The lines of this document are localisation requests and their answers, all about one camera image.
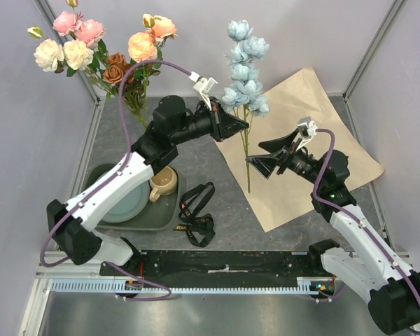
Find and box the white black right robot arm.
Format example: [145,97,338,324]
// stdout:
[246,128,420,335]

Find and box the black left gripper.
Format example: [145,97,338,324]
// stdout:
[171,97,249,146]

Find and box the light blue plate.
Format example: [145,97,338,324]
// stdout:
[102,181,151,223]

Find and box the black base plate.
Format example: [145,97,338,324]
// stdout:
[99,248,351,288]

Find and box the beige ceramic vase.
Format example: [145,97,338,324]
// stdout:
[149,166,178,202]

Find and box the light blue cable duct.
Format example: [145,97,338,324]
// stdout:
[50,278,328,295]

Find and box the brown rose stem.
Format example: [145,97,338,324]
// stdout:
[103,52,148,128]

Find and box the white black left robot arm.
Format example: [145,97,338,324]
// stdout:
[46,95,249,275]

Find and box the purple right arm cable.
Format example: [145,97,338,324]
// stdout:
[309,128,420,333]

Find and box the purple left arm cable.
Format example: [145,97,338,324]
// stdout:
[40,59,200,302]

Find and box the black printed ribbon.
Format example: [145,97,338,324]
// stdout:
[174,182,216,248]

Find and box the cream white rose stem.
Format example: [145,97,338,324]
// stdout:
[27,26,94,72]

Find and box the pink rose stem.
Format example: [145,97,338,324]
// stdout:
[52,0,106,49]

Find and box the light blue flower stem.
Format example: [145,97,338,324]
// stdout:
[220,19,271,194]

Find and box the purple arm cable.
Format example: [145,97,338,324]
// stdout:
[309,128,420,333]
[40,59,200,302]

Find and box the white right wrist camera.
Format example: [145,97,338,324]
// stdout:
[296,117,317,151]

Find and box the orange wrapping paper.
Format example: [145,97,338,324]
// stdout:
[215,66,386,235]

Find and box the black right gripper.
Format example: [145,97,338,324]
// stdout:
[246,128,326,188]

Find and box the peach rose stem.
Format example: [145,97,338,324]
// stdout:
[125,13,177,111]

